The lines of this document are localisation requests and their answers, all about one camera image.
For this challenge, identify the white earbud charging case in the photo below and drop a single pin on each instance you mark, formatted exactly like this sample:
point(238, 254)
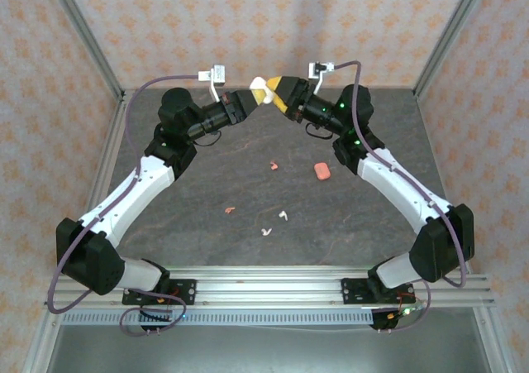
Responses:
point(258, 83)

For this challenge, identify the pink earbud charging case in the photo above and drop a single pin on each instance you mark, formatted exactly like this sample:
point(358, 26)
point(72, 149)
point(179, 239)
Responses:
point(322, 171)

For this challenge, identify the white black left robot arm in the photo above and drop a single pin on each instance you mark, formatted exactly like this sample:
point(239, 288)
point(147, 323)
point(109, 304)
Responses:
point(124, 199)

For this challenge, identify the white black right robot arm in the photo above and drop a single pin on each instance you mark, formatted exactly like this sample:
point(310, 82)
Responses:
point(405, 187)

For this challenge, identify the small circuit board with LED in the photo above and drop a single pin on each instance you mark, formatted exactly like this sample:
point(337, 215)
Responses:
point(407, 310)

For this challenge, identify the grey metal panel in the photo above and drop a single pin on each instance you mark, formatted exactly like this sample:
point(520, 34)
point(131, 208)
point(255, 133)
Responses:
point(268, 350)

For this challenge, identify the white left camera bracket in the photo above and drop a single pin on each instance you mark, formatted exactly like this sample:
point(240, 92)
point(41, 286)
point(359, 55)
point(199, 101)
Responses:
point(213, 92)

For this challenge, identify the white camera bracket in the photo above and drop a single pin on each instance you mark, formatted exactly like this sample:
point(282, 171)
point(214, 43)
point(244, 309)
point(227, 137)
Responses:
point(213, 92)
point(320, 84)

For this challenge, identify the white right camera bracket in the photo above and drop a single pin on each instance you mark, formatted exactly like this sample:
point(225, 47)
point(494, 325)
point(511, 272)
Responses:
point(320, 84)

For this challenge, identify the aluminium table side rail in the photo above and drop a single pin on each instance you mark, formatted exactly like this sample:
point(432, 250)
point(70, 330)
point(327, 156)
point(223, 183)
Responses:
point(496, 331)
point(103, 162)

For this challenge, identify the aluminium frame post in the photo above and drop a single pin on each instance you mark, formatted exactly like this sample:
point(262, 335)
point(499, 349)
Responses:
point(84, 38)
point(452, 38)

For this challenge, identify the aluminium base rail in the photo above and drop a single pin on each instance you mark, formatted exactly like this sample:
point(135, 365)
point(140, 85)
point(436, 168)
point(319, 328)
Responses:
point(268, 288)

